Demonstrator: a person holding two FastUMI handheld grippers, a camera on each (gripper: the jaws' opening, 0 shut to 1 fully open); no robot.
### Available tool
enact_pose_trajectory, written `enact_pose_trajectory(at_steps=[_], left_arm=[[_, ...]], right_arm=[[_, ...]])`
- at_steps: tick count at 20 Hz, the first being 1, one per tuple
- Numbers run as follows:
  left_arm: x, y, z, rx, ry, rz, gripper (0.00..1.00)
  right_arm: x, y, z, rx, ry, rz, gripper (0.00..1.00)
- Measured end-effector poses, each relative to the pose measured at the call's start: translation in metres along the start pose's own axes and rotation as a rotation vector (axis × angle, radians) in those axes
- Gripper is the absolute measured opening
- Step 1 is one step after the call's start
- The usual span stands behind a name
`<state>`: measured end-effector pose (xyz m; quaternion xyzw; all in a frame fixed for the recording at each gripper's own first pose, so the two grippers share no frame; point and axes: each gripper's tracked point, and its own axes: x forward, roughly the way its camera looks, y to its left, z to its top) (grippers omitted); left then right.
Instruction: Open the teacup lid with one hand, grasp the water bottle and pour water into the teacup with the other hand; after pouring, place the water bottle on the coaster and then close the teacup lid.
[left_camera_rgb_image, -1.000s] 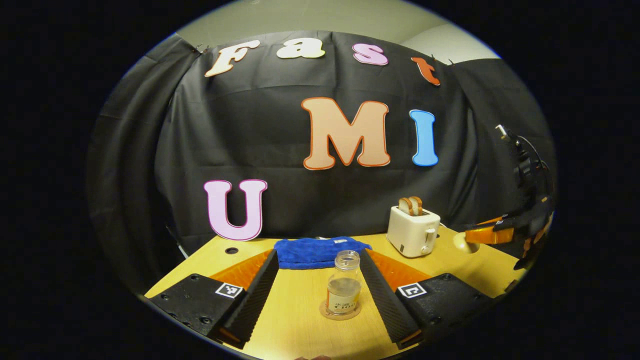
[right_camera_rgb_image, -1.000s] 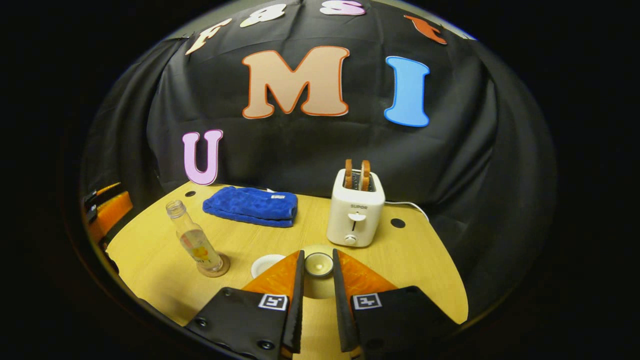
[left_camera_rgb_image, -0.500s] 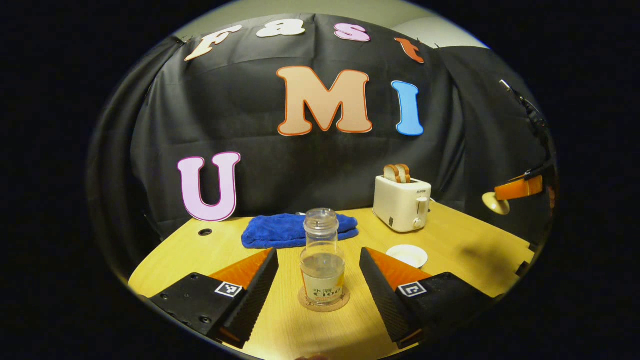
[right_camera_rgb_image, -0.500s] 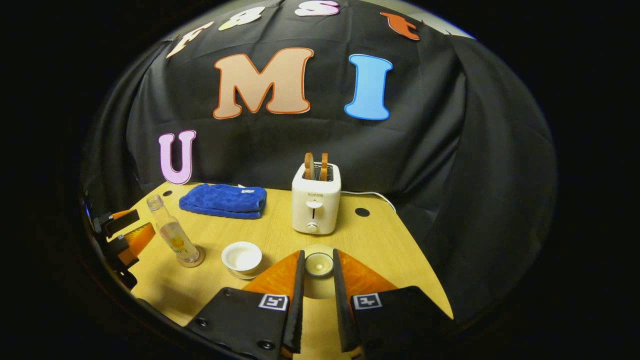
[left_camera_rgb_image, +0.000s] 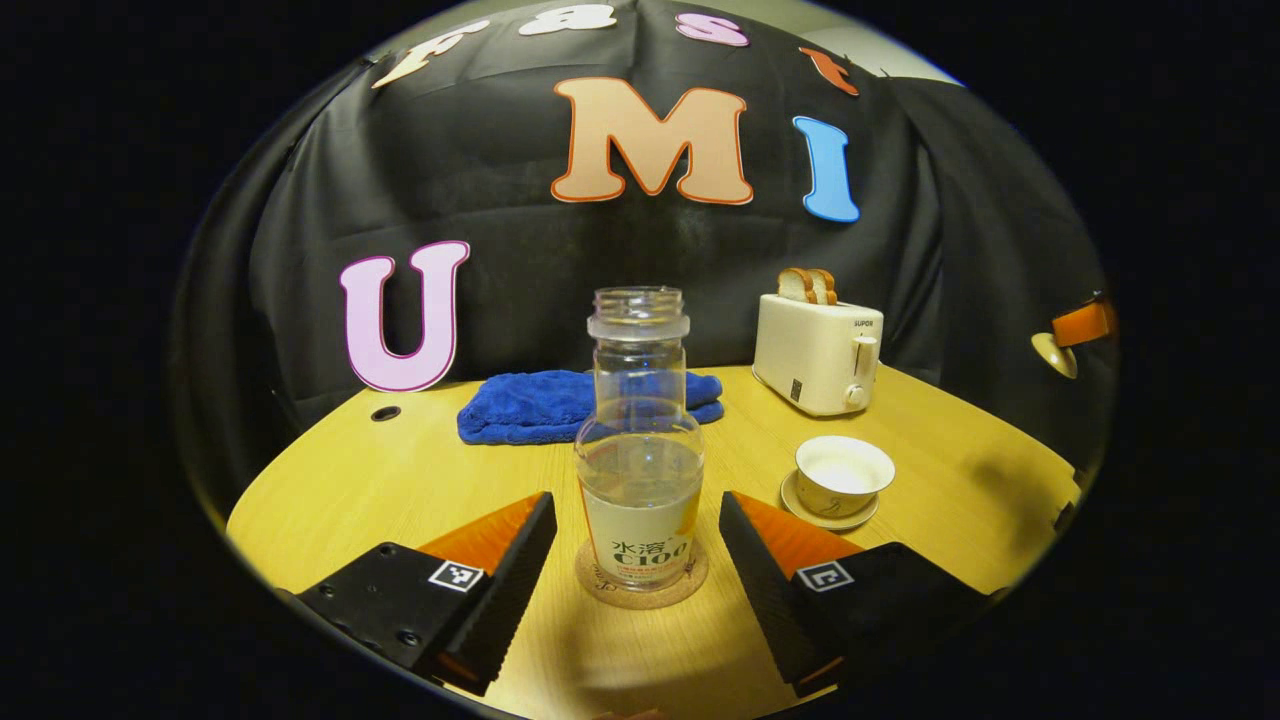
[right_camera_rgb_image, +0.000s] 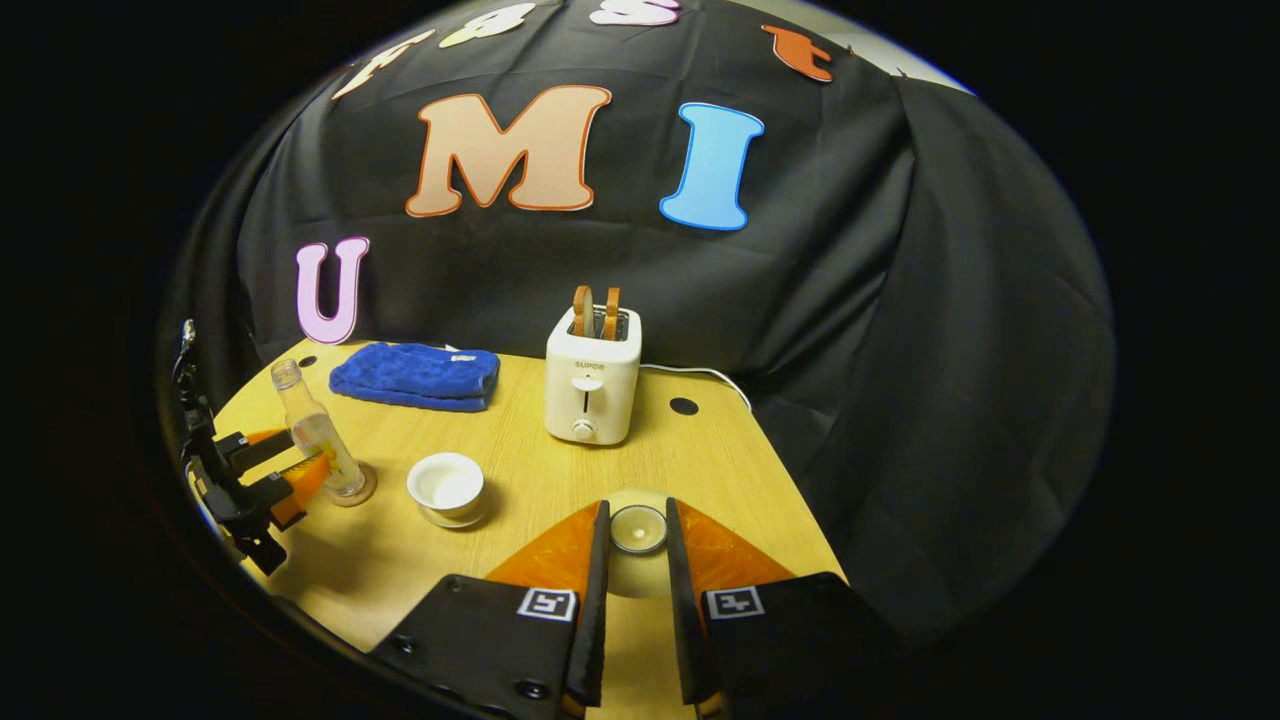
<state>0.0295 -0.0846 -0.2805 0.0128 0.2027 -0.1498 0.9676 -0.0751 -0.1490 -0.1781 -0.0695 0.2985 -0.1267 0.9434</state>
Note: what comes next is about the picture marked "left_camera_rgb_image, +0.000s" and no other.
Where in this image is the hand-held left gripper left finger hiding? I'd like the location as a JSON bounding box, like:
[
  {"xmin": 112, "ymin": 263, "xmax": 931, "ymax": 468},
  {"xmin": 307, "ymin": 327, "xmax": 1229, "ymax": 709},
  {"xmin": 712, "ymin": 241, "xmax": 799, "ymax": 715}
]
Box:
[{"xmin": 295, "ymin": 491, "xmax": 558, "ymax": 697}]

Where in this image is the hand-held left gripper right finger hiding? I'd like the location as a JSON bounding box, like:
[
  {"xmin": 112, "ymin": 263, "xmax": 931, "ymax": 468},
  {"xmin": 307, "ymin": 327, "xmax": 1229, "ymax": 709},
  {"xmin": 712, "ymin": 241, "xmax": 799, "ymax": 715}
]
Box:
[{"xmin": 719, "ymin": 491, "xmax": 993, "ymax": 699}]

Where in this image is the round cork coaster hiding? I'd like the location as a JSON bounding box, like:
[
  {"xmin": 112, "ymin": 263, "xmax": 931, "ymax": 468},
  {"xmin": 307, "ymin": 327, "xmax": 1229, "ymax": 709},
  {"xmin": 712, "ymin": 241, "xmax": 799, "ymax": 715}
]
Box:
[{"xmin": 575, "ymin": 538, "xmax": 710, "ymax": 610}]

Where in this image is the white ceramic teacup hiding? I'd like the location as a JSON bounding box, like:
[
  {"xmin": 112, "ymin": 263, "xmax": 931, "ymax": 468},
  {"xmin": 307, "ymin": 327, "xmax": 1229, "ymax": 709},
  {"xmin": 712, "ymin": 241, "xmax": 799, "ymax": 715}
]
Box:
[{"xmin": 795, "ymin": 435, "xmax": 897, "ymax": 519}]

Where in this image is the clear plastic water bottle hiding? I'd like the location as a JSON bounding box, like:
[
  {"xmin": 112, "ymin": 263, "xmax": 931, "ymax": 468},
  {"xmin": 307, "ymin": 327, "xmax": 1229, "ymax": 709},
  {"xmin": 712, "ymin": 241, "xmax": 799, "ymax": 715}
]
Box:
[{"xmin": 574, "ymin": 286, "xmax": 706, "ymax": 594}]

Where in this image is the white ceramic saucer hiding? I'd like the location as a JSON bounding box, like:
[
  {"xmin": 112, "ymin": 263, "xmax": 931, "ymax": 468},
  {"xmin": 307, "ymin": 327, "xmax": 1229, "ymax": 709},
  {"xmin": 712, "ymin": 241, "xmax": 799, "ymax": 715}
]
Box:
[{"xmin": 780, "ymin": 470, "xmax": 882, "ymax": 532}]

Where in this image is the blue folded towel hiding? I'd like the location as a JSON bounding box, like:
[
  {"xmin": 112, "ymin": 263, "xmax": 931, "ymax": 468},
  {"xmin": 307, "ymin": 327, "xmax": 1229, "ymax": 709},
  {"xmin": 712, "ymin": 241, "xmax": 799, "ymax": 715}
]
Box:
[{"xmin": 457, "ymin": 369, "xmax": 725, "ymax": 447}]

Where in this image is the cream white toaster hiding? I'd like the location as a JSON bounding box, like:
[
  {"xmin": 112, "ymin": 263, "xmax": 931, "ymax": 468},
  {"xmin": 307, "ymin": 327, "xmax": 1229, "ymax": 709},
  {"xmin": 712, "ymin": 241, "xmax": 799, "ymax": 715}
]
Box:
[{"xmin": 752, "ymin": 293, "xmax": 886, "ymax": 418}]

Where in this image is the black backdrop cloth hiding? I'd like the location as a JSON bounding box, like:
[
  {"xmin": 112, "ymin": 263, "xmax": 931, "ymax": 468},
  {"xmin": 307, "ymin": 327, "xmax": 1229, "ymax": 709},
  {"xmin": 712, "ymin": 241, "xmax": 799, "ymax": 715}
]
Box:
[{"xmin": 170, "ymin": 0, "xmax": 1116, "ymax": 501}]

